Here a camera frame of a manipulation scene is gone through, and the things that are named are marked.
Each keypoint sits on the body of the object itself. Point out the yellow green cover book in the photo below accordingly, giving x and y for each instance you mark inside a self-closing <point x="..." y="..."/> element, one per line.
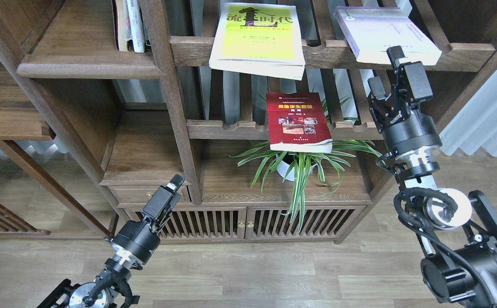
<point x="260" y="39"/>

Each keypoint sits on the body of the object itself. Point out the green spider plant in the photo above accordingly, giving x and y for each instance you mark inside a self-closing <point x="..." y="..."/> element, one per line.
<point x="329" y="167"/>

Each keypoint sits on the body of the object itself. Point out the white lavender cover book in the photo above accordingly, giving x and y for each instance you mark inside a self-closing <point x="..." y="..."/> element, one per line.
<point x="370" y="31"/>

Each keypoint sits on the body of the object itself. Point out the dark wooden bookshelf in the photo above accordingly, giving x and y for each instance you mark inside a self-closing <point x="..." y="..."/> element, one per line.
<point x="133" y="120"/>

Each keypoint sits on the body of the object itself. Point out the upright white book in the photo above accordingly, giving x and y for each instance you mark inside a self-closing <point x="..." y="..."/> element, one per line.
<point x="137" y="27"/>

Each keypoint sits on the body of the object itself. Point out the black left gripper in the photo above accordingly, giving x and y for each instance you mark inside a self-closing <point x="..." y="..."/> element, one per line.
<point x="136" y="241"/>

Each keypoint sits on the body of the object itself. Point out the upright dark green book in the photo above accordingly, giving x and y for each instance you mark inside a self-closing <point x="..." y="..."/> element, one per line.
<point x="147" y="42"/>

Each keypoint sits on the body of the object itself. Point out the red cover book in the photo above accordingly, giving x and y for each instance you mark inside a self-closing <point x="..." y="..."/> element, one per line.
<point x="297" y="123"/>

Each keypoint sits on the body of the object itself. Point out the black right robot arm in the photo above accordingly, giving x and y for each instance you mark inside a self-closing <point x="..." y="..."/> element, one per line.
<point x="457" y="232"/>

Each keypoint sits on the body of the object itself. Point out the white pleated curtain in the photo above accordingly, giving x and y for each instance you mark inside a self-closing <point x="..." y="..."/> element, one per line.
<point x="475" y="127"/>

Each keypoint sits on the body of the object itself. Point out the white plant pot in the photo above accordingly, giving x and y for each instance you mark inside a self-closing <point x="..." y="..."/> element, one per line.
<point x="284" y="169"/>

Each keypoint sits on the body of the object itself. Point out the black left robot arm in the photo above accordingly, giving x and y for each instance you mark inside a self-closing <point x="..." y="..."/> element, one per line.
<point x="100" y="293"/>

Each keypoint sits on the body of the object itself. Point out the upright beige book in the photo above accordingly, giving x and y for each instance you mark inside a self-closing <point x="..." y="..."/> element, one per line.
<point x="122" y="28"/>

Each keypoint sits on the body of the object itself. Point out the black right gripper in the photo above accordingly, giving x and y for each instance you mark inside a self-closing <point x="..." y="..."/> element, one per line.
<point x="408" y="130"/>

